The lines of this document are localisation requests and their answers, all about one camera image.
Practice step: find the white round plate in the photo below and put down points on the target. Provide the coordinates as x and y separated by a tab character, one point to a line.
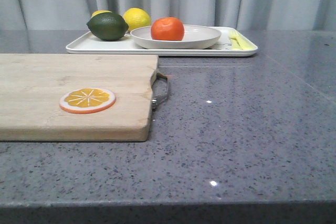
195	37

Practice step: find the orange fruit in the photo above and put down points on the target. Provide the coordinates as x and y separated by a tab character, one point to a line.
167	28

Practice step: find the white rectangular tray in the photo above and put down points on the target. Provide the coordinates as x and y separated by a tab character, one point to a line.
90	44

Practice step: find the orange slice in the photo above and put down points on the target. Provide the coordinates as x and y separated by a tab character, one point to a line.
87	100

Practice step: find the yellow lemon right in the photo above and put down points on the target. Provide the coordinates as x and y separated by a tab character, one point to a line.
136	18

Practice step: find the yellow lemon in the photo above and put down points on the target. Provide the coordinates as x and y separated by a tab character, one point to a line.
99	12
136	18

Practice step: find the green lime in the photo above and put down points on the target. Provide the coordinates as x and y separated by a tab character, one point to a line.
108	26

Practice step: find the yellow lemon left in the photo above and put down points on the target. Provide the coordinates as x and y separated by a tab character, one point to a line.
99	12

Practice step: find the wooden cutting board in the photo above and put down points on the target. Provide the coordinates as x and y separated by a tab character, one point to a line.
32	85

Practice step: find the metal cutting board handle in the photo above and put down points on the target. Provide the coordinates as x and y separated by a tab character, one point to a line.
161	90

